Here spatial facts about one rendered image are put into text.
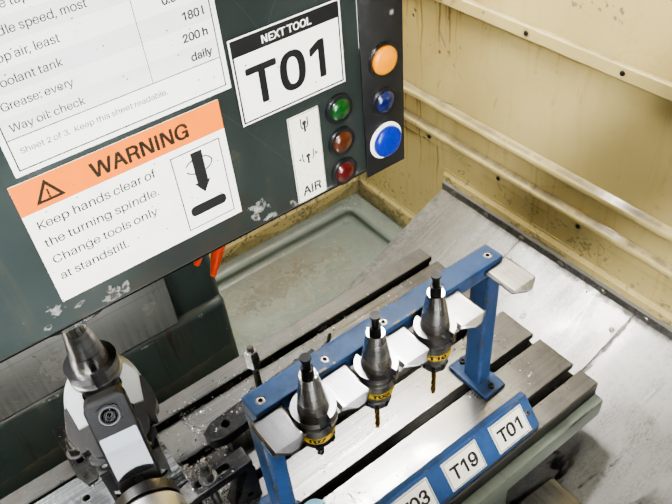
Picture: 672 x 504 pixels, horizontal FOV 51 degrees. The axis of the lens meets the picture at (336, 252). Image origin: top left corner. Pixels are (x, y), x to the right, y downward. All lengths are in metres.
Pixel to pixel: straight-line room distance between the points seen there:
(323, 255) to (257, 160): 1.54
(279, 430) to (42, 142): 0.59
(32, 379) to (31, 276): 0.97
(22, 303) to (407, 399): 0.94
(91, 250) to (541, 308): 1.26
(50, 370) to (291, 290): 0.77
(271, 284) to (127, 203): 1.53
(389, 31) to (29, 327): 0.36
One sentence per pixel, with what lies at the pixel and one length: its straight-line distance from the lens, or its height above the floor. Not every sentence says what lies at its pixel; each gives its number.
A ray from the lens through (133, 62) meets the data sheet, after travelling 0.49.
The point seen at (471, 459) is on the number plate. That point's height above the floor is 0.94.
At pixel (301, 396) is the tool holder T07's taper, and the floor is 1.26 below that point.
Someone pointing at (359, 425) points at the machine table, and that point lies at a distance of 1.34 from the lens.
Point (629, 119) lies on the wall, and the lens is 1.42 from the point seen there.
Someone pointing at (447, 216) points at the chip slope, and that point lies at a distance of 1.84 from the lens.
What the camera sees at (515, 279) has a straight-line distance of 1.14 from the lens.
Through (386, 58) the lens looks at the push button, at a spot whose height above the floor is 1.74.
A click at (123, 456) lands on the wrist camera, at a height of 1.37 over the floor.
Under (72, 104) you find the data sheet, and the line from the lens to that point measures 0.49.
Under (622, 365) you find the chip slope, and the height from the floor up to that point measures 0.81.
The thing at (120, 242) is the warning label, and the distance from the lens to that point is 0.55.
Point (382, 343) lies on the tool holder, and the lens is 0.96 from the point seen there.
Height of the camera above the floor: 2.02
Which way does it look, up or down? 43 degrees down
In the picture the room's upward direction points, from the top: 6 degrees counter-clockwise
